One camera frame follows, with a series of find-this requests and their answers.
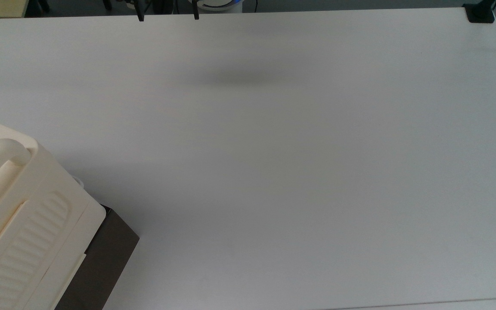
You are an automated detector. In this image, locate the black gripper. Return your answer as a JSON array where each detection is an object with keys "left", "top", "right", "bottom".
[{"left": 123, "top": 0, "right": 200, "bottom": 22}]

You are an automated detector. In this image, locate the cream plastic cabinet body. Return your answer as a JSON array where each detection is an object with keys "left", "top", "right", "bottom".
[{"left": 0, "top": 113, "right": 106, "bottom": 310}]

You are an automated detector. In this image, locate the dark brown drawer base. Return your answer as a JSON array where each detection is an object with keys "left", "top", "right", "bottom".
[{"left": 54, "top": 206, "right": 140, "bottom": 310}]

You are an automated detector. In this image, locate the black camera stand clamp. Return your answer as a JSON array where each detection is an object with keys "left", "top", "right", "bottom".
[{"left": 463, "top": 0, "right": 496, "bottom": 23}]

